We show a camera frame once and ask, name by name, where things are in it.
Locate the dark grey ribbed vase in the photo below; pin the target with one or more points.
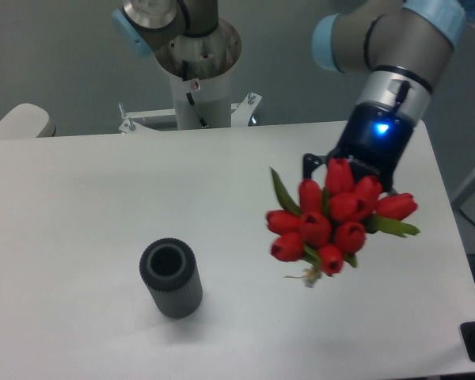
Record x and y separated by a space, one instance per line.
169 270

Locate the red tulip bouquet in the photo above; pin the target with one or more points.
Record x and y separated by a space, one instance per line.
328 224

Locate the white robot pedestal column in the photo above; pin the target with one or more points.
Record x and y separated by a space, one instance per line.
199 68

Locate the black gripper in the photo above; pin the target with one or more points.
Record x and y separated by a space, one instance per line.
373 141

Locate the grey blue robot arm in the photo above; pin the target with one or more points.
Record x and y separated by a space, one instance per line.
405 45

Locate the white pedestal base frame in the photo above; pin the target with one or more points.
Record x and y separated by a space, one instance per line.
218 115

